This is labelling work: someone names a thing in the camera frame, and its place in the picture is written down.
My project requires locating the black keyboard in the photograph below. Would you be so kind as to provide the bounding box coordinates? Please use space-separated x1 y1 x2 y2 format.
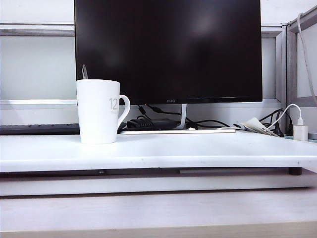
0 123 81 135

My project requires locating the black cable bundle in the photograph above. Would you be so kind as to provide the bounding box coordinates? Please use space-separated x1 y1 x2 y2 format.
258 108 285 137

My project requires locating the silver monitor stand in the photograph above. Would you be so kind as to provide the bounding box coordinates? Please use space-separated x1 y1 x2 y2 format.
118 103 237 134

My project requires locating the white ceramic mug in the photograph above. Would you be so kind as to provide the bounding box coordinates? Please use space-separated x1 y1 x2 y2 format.
76 79 131 144

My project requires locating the folded paper booklet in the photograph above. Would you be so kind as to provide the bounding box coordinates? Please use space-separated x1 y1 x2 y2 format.
233 117 278 137

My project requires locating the black AOC monitor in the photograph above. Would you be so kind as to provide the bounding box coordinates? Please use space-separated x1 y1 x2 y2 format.
73 0 263 105

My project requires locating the black power adapter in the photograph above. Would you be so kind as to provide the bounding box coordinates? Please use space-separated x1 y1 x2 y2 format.
126 118 182 130

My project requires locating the white USB charger block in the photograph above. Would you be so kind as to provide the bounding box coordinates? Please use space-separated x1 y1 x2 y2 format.
293 124 309 142

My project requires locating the white USB cable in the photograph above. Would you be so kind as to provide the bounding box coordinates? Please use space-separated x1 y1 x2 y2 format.
265 103 304 130

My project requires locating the white desk riser board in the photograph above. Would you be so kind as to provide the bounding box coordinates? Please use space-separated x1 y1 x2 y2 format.
0 129 317 174

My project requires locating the black monitor cable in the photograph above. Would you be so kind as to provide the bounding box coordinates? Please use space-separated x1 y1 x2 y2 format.
137 104 239 130

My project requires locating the grey side partition frame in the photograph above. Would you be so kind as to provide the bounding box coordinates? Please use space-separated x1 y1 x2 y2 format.
281 4 317 136

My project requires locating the thick grey hanging cable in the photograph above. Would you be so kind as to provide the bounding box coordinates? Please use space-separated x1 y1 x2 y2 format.
297 12 317 105

